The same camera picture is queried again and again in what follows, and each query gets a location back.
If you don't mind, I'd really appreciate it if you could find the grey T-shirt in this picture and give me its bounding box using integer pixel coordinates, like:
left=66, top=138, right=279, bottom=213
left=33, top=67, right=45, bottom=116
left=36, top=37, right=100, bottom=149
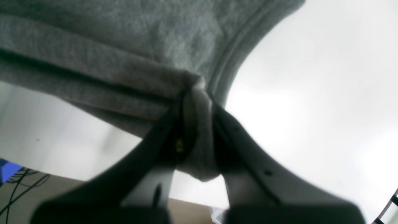
left=0, top=0, right=305, bottom=182

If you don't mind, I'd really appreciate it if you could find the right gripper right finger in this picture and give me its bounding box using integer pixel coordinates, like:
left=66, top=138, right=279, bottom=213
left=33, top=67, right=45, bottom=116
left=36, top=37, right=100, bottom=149
left=213, top=104, right=365, bottom=224

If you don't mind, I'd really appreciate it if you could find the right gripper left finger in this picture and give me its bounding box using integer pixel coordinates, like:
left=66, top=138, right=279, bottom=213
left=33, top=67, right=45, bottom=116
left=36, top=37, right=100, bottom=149
left=31, top=93, right=191, bottom=224

